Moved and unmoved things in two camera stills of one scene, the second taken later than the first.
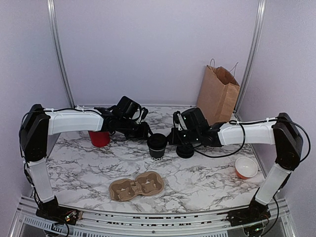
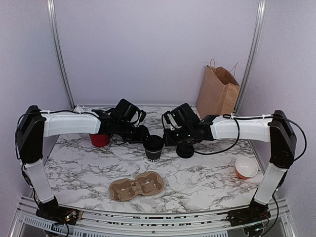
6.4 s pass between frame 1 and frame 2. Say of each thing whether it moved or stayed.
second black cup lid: stayed
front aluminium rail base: stayed
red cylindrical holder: stayed
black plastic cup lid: moved
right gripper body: stayed
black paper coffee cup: moved
